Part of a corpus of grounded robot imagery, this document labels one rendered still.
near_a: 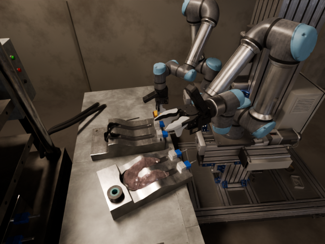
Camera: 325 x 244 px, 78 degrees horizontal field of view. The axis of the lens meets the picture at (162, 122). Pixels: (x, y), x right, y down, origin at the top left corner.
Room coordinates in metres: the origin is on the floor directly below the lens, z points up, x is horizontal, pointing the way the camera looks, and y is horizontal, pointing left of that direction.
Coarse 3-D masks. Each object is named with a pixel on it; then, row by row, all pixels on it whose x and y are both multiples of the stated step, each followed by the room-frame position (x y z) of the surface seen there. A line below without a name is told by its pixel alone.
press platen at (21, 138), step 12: (0, 144) 0.78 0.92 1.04; (12, 144) 0.78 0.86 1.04; (24, 144) 0.78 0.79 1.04; (0, 156) 0.69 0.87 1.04; (12, 156) 0.69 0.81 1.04; (24, 156) 0.71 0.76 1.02; (0, 168) 0.61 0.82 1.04; (12, 168) 0.61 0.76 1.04; (0, 180) 0.55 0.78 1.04; (12, 180) 0.55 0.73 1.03; (0, 192) 0.48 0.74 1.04; (12, 192) 0.50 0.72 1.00; (0, 204) 0.42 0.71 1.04; (0, 216) 0.38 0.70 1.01
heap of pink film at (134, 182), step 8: (144, 160) 0.75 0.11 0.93; (152, 160) 0.77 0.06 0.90; (128, 168) 0.73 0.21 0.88; (136, 168) 0.71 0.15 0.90; (128, 176) 0.66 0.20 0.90; (136, 176) 0.66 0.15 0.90; (144, 176) 0.66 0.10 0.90; (152, 176) 0.65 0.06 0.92; (160, 176) 0.66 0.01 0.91; (128, 184) 0.62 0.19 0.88; (136, 184) 0.61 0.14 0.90; (144, 184) 0.61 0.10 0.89
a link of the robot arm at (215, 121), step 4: (220, 116) 0.62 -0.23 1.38; (224, 116) 0.61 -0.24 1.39; (228, 116) 0.61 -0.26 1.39; (232, 116) 0.61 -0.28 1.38; (212, 120) 0.65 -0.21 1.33; (216, 120) 0.63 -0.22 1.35; (220, 120) 0.62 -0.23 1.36; (224, 120) 0.61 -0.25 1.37; (228, 120) 0.61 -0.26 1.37; (232, 120) 0.62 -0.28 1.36; (212, 124) 0.66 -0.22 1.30; (216, 124) 0.62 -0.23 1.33; (220, 124) 0.61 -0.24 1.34; (224, 124) 0.61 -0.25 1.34; (228, 124) 0.61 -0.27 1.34; (216, 128) 0.62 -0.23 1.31; (220, 128) 0.61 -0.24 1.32; (224, 128) 0.61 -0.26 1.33; (228, 128) 0.61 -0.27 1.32; (216, 132) 0.62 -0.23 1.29; (220, 132) 0.61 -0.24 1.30; (224, 132) 0.61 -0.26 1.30
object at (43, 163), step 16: (32, 160) 0.86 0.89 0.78; (48, 160) 0.86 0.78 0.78; (64, 160) 0.90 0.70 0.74; (32, 176) 0.74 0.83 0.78; (48, 176) 0.74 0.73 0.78; (16, 192) 0.63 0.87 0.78; (32, 192) 0.63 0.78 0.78; (48, 192) 0.63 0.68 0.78; (32, 208) 0.53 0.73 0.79; (48, 208) 0.53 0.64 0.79; (32, 224) 0.44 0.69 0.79; (48, 224) 0.45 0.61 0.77; (32, 240) 0.37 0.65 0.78; (48, 240) 0.38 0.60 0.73
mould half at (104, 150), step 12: (108, 120) 1.12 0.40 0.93; (120, 120) 1.13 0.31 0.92; (144, 120) 1.17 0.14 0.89; (96, 132) 1.06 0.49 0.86; (120, 132) 1.00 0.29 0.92; (132, 132) 1.04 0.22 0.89; (144, 132) 1.04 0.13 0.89; (96, 144) 0.94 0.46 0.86; (108, 144) 0.88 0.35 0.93; (120, 144) 0.89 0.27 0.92; (132, 144) 0.92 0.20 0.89; (144, 144) 0.92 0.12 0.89; (156, 144) 0.93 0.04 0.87; (96, 156) 0.86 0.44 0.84; (108, 156) 0.87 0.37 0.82
